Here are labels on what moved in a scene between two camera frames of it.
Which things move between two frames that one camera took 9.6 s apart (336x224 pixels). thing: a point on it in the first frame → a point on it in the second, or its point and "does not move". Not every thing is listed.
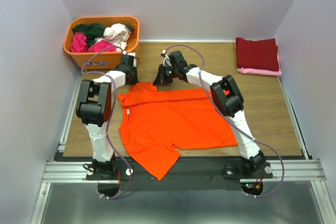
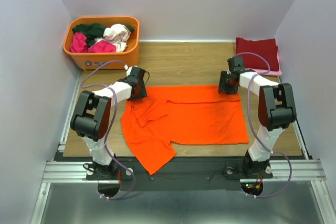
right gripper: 160,78 → 223,85
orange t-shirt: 153,122 does not move
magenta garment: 79,44 does not move
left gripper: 134,81 → 142,93
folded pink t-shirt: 259,71 does not move
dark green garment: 93,31 does not move
